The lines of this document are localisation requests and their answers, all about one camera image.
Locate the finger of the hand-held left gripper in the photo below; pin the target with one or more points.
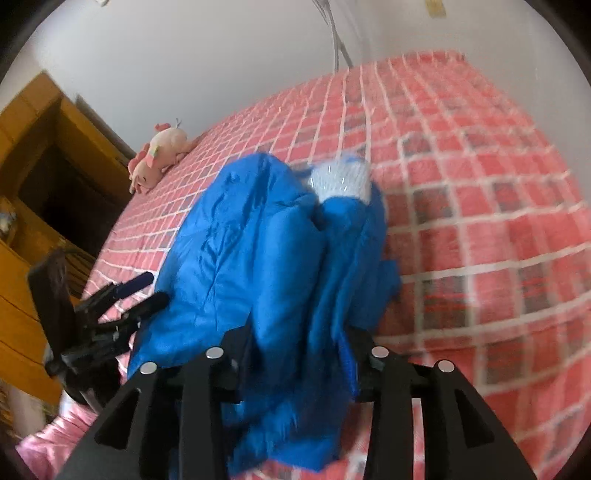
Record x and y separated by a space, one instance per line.
131 285
150 305

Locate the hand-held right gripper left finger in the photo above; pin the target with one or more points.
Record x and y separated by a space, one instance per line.
240 360

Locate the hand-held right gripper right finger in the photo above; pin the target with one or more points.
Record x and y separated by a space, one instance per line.
356 369

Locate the blue jacket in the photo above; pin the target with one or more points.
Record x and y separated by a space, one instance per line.
240 258

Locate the wooden wardrobe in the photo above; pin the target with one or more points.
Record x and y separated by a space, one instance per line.
27 295

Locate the pink plush toy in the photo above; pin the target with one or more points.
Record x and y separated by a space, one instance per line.
157 152

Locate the bed with red checked sheet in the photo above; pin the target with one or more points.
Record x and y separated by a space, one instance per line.
461 147

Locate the yellow wall sticker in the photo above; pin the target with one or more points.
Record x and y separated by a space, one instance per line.
435 7

